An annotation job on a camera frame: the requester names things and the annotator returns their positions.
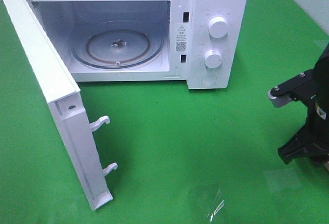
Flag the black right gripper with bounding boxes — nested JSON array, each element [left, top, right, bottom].
[[277, 108, 328, 166]]

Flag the white microwave knob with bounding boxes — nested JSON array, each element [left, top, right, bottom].
[[204, 50, 223, 69], [208, 16, 229, 39]]

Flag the white microwave door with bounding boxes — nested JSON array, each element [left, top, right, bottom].
[[3, 0, 118, 210]]

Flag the pink round plate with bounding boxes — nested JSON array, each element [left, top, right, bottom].
[[323, 162, 329, 171]]

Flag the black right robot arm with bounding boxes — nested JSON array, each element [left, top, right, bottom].
[[268, 47, 328, 165]]

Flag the clear tape patch far right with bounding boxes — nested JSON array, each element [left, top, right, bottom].
[[314, 40, 328, 51]]

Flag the white microwave oven body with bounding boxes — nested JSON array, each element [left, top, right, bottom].
[[27, 0, 247, 89]]

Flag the glass microwave turntable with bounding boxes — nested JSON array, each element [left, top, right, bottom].
[[71, 20, 167, 70]]

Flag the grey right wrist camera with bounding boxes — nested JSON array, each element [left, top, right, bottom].
[[268, 69, 317, 108]]

